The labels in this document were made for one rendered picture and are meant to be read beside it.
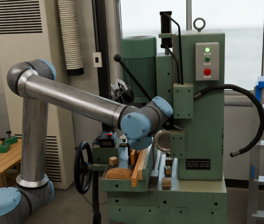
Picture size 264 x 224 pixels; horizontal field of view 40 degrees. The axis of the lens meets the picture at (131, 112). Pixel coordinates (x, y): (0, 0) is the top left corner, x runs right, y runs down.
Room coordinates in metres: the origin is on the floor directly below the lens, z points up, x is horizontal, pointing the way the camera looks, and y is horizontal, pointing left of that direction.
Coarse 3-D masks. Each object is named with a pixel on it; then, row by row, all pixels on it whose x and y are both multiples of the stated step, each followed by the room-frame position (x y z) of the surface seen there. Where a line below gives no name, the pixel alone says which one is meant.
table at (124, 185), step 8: (120, 160) 1.72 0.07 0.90; (128, 160) 1.71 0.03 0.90; (152, 160) 1.77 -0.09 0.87; (96, 168) 1.74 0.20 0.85; (104, 168) 1.73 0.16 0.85; (128, 168) 1.62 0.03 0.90; (104, 176) 1.54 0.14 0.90; (104, 184) 1.52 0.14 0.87; (112, 184) 1.51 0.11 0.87; (120, 184) 1.50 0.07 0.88; (128, 184) 1.50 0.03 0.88; (144, 184) 1.49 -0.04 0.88
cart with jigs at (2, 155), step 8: (0, 144) 2.91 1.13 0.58; (8, 144) 2.92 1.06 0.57; (16, 144) 3.02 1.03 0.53; (0, 152) 2.84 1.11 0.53; (8, 152) 2.84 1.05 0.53; (16, 152) 2.83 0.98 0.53; (0, 160) 2.68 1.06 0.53; (8, 160) 2.68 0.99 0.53; (16, 160) 2.67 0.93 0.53; (0, 168) 2.53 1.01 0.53; (8, 168) 2.55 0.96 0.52; (0, 176) 2.49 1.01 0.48; (8, 176) 3.12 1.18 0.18; (16, 176) 3.11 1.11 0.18; (0, 184) 2.50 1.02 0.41; (8, 184) 2.92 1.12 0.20
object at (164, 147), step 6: (162, 132) 1.64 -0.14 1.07; (168, 132) 1.64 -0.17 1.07; (156, 138) 1.65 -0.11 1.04; (162, 138) 1.65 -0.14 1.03; (168, 138) 1.64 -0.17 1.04; (156, 144) 1.65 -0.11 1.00; (162, 144) 1.65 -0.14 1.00; (168, 144) 1.64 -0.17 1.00; (162, 150) 1.64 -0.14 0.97; (168, 150) 1.64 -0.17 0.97
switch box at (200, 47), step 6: (210, 42) 1.62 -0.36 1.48; (216, 42) 1.61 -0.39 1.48; (198, 48) 1.58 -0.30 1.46; (204, 48) 1.58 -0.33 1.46; (210, 48) 1.57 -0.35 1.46; (216, 48) 1.57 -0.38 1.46; (198, 54) 1.58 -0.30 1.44; (216, 54) 1.57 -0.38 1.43; (198, 60) 1.58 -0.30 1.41; (204, 60) 1.58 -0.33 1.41; (210, 60) 1.57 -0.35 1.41; (216, 60) 1.57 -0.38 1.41; (198, 66) 1.58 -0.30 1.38; (204, 66) 1.58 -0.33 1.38; (210, 66) 1.57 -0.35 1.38; (216, 66) 1.57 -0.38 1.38; (198, 72) 1.58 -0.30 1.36; (216, 72) 1.57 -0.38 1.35; (198, 78) 1.58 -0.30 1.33; (204, 78) 1.58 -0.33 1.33; (210, 78) 1.57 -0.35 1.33; (216, 78) 1.57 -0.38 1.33
